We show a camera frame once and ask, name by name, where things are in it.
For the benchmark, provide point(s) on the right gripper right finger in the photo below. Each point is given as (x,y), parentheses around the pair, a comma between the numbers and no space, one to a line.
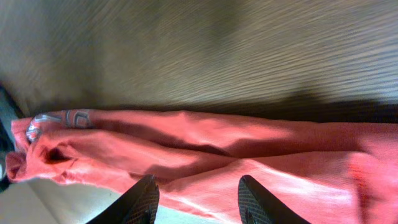
(257,205)

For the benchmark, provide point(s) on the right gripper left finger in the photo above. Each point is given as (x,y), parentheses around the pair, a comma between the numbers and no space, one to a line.
(138,205)

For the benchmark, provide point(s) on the red printed t-shirt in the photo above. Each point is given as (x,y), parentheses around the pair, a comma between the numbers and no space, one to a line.
(325,172)

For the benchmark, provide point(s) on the grey folded garment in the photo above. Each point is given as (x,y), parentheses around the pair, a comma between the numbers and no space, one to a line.
(8,113)

